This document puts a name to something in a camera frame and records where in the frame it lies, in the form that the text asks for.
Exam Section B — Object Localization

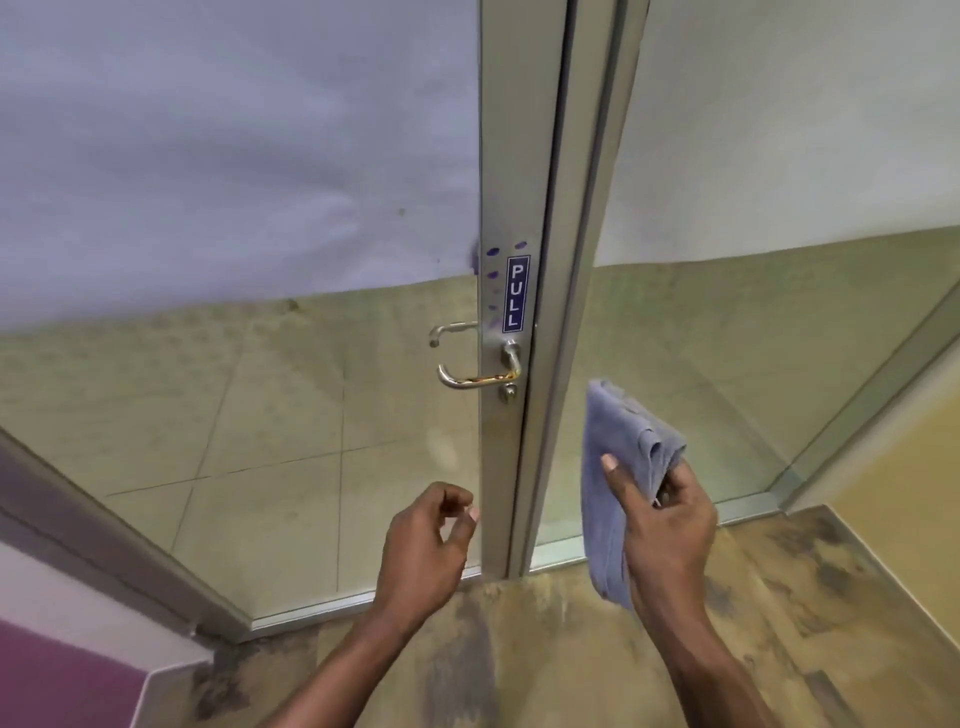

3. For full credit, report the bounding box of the person's left hand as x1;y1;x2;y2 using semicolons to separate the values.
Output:
372;482;481;628

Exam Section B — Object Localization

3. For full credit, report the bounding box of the person's right hand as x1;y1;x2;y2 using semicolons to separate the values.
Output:
600;453;720;615

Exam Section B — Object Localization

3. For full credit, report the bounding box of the blue microfibre cloth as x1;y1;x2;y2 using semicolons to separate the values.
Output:
582;378;688;611

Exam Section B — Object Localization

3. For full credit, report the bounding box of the person's right forearm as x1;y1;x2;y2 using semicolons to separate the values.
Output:
633;597;786;728

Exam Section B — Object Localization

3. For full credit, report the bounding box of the person's left forearm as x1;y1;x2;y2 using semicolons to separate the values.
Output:
261;601;445;728

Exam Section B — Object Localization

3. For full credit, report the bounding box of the blue door sticker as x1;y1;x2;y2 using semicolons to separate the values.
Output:
501;255;532;335

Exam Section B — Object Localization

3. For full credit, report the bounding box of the fixed aluminium framed glass panel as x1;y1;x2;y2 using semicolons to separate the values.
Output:
511;0;960;580

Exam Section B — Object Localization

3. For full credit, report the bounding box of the aluminium framed glass door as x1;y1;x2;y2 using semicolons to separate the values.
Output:
0;0;573;643

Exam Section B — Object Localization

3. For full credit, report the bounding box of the silver lever door handle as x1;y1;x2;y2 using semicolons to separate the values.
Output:
437;339;525;392

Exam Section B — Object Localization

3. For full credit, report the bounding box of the silver rear door handle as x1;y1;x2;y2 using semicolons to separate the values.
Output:
428;321;480;349

